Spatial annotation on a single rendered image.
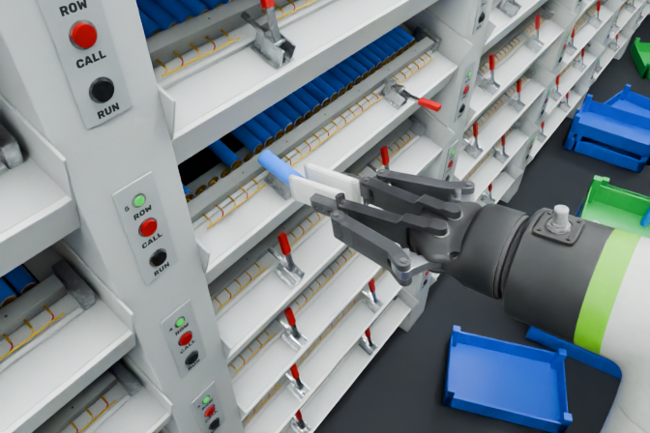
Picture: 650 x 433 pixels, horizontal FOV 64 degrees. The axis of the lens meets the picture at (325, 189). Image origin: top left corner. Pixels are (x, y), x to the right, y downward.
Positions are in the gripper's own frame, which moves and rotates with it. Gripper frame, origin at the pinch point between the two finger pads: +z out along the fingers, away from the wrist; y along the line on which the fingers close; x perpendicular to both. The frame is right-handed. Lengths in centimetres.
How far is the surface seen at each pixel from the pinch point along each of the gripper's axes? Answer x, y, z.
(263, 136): 2.6, -8.0, 17.4
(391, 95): 6.3, -31.0, 12.1
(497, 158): 63, -101, 22
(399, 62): 3.7, -37.4, 14.3
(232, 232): 7.8, 4.5, 12.2
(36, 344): 5.5, 27.2, 14.9
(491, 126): 44, -89, 19
